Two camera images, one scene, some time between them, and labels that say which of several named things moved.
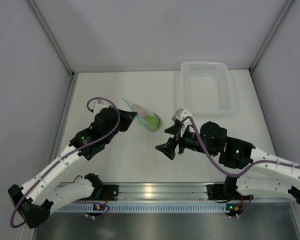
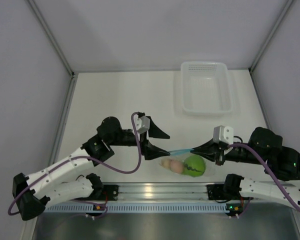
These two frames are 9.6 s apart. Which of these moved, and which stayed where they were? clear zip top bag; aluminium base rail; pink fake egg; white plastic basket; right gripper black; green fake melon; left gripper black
Moved: clear zip top bag; pink fake egg; right gripper black; left gripper black; green fake melon
Stayed: white plastic basket; aluminium base rail
